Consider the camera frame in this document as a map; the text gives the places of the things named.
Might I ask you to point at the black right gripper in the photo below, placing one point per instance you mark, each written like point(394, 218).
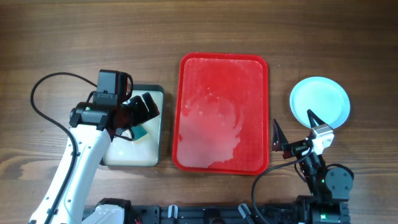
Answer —
point(280, 143)

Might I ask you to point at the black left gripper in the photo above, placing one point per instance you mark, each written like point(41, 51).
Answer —
point(142, 114)

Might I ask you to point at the yellow green scrubbing sponge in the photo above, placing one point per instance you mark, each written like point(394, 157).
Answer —
point(138, 132)

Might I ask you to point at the light blue plate red stain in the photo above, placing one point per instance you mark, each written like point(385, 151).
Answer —
point(325, 97)

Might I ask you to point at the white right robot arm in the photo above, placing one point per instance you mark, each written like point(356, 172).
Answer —
point(329, 184)

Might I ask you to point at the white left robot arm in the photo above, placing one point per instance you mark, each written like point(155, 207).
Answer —
point(66, 197)

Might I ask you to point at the red plastic serving tray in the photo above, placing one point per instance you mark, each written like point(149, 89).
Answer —
point(222, 114)

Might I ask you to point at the dark metal soapy water pan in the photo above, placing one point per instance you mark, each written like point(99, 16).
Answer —
point(144, 152)

